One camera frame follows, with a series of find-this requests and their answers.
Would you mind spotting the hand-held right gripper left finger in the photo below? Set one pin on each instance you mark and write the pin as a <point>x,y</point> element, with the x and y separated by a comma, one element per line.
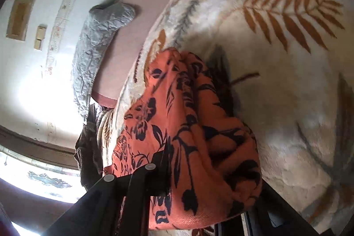
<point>159,178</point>

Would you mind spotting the pink sofa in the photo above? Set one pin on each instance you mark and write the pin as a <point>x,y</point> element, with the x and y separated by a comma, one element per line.
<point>132,31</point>

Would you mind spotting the wooden stained glass door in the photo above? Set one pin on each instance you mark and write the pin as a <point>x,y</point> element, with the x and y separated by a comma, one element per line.
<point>33,142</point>

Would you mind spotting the beige wall switch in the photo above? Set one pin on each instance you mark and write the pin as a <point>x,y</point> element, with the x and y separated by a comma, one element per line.
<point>40,37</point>

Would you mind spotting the brown fleece cloth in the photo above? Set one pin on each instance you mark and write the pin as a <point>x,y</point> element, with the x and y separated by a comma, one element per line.
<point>88,153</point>

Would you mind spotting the orange floral dress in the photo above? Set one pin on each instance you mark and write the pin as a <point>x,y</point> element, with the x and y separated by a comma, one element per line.
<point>193,125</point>

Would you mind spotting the grey quilted pillow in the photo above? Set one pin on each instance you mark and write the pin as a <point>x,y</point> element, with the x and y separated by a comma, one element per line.
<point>94,53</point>

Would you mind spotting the leaf print blanket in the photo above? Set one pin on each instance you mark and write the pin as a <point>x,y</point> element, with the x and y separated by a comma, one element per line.
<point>276,59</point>

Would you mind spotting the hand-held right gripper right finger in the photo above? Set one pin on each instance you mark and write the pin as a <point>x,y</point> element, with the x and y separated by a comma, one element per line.
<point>267,214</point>

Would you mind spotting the framed wall plaque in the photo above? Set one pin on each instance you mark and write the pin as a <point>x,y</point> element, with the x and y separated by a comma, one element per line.
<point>20,17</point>

